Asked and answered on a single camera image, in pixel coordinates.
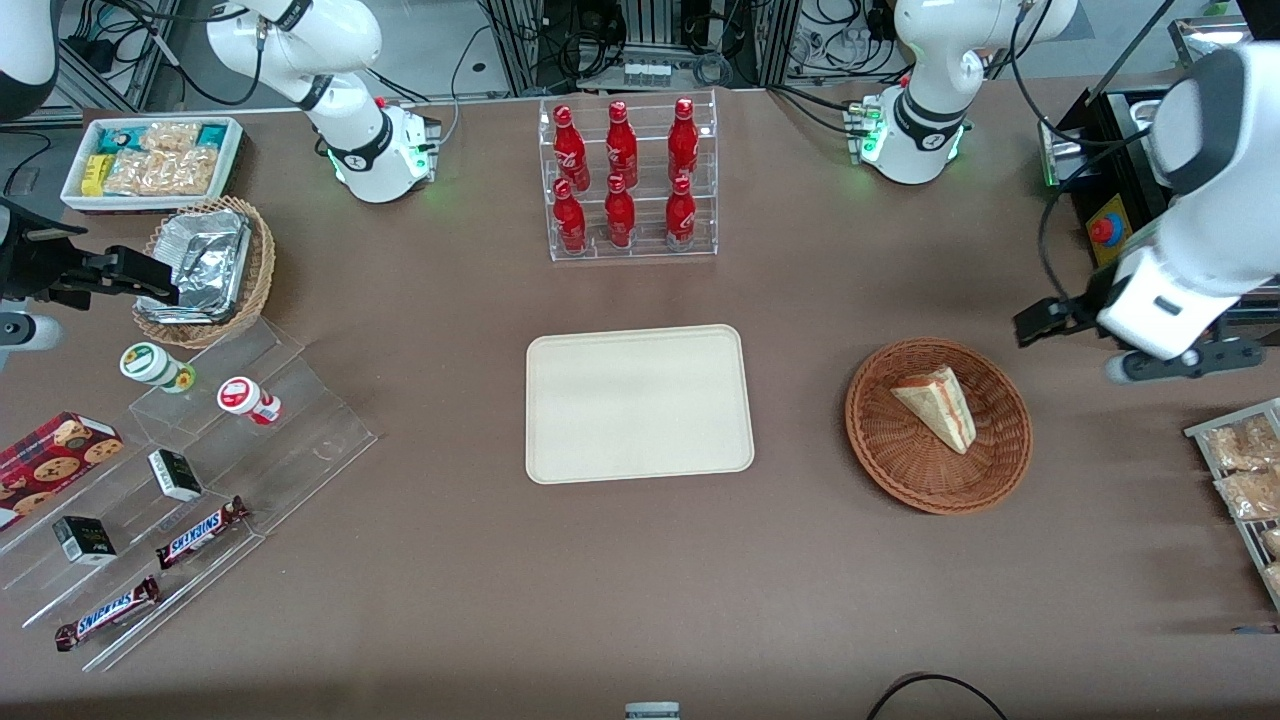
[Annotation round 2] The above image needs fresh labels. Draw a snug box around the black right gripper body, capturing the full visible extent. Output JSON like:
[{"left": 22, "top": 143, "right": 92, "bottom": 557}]
[{"left": 0, "top": 198, "right": 97, "bottom": 303}]

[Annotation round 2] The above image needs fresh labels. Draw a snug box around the triangular sandwich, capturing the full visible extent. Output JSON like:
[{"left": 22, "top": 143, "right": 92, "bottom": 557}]
[{"left": 890, "top": 365, "right": 977, "bottom": 457}]

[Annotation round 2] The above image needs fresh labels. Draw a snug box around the tray of packaged crackers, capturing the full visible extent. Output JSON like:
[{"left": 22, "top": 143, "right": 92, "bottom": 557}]
[{"left": 1184, "top": 397, "right": 1280, "bottom": 613}]

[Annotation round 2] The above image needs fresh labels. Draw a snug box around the tan oval wicker basket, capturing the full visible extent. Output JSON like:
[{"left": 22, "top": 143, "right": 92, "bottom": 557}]
[{"left": 132, "top": 195, "right": 277, "bottom": 350}]

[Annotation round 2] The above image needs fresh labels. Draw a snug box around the brown round wicker basket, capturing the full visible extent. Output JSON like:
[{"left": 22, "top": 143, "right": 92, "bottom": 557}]
[{"left": 845, "top": 337, "right": 1034, "bottom": 517}]

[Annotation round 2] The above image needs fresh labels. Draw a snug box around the beige plastic serving tray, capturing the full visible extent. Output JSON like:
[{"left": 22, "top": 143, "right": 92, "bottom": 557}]
[{"left": 525, "top": 324, "right": 756, "bottom": 486}]

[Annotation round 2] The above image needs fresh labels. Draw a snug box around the aluminium foil containers stack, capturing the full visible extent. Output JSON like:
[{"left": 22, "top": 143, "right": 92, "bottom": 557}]
[{"left": 136, "top": 208, "right": 254, "bottom": 325}]

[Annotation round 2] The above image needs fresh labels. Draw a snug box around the green lid yogurt cup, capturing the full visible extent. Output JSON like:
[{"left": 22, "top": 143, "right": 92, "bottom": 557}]
[{"left": 119, "top": 341, "right": 197, "bottom": 395}]

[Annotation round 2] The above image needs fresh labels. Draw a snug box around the clear bag of crackers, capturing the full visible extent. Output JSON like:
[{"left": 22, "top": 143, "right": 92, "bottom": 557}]
[
  {"left": 104, "top": 147, "right": 222, "bottom": 198},
  {"left": 140, "top": 121, "right": 202, "bottom": 157}
]

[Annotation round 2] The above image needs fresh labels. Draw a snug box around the black food warmer machine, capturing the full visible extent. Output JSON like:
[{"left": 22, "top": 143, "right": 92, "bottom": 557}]
[{"left": 1038, "top": 14, "right": 1280, "bottom": 351}]

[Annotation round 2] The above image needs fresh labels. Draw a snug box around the red lid yogurt cup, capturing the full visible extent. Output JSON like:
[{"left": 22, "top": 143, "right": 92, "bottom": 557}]
[{"left": 216, "top": 375, "right": 284, "bottom": 427}]

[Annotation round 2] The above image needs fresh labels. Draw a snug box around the white rectangular snack bin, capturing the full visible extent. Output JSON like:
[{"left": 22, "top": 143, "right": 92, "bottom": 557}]
[{"left": 60, "top": 116, "right": 247, "bottom": 215}]

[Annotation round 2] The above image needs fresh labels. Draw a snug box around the red cookie box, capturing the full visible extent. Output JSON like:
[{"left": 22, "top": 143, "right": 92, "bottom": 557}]
[{"left": 0, "top": 410, "right": 126, "bottom": 532}]

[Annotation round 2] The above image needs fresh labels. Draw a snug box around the clear acrylic step stand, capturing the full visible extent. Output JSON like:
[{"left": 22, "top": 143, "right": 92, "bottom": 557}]
[{"left": 0, "top": 317, "right": 380, "bottom": 674}]

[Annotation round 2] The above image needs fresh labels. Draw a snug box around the small black box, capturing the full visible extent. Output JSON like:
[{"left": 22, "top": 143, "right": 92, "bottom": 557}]
[
  {"left": 51, "top": 515, "right": 119, "bottom": 567},
  {"left": 147, "top": 448, "right": 205, "bottom": 504}
]

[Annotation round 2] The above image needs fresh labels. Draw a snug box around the Snickers chocolate bar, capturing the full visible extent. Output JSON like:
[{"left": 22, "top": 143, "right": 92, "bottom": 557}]
[
  {"left": 154, "top": 495, "right": 252, "bottom": 572},
  {"left": 54, "top": 574, "right": 162, "bottom": 654}
]

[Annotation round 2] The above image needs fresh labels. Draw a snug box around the red cola bottle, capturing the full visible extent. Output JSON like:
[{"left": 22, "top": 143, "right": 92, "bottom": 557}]
[
  {"left": 667, "top": 97, "right": 702, "bottom": 187},
  {"left": 664, "top": 176, "right": 699, "bottom": 252},
  {"left": 604, "top": 100, "right": 640, "bottom": 190},
  {"left": 603, "top": 174, "right": 638, "bottom": 250},
  {"left": 552, "top": 178, "right": 590, "bottom": 255},
  {"left": 552, "top": 104, "right": 592, "bottom": 192}
]

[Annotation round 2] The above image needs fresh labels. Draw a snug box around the clear acrylic bottle rack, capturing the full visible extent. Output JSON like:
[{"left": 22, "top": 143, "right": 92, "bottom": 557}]
[{"left": 538, "top": 88, "right": 720, "bottom": 264}]

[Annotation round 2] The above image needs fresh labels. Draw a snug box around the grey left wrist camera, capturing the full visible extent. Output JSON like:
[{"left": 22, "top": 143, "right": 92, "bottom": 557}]
[{"left": 1105, "top": 338, "right": 1264, "bottom": 385}]

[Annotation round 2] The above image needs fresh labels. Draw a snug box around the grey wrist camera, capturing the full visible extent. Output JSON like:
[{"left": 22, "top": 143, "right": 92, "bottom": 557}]
[
  {"left": 0, "top": 312, "right": 63, "bottom": 373},
  {"left": 1105, "top": 338, "right": 1264, "bottom": 385}
]

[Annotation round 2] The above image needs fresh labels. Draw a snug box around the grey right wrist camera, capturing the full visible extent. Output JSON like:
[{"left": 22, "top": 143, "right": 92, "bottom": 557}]
[{"left": 0, "top": 312, "right": 63, "bottom": 373}]

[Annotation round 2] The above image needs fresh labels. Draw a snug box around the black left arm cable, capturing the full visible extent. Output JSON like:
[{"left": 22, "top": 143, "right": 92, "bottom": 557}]
[{"left": 1008, "top": 0, "right": 1151, "bottom": 306}]

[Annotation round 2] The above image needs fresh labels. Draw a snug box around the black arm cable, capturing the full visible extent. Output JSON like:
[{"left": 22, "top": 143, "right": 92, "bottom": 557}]
[
  {"left": 176, "top": 0, "right": 273, "bottom": 108},
  {"left": 1008, "top": 0, "right": 1151, "bottom": 306}
]

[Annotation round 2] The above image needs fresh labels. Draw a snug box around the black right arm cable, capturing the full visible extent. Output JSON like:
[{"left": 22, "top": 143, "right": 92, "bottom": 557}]
[{"left": 176, "top": 0, "right": 273, "bottom": 108}]

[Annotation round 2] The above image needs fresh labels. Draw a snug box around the black looped cable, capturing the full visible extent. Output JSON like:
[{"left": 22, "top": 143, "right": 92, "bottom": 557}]
[{"left": 864, "top": 672, "right": 1012, "bottom": 720}]

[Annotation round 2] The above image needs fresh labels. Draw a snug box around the grey base cable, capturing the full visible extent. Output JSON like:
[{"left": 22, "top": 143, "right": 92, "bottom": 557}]
[{"left": 436, "top": 22, "right": 495, "bottom": 143}]

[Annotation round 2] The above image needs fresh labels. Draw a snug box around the aluminium profile frame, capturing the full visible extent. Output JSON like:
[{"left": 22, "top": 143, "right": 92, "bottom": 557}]
[{"left": 478, "top": 0, "right": 803, "bottom": 98}]

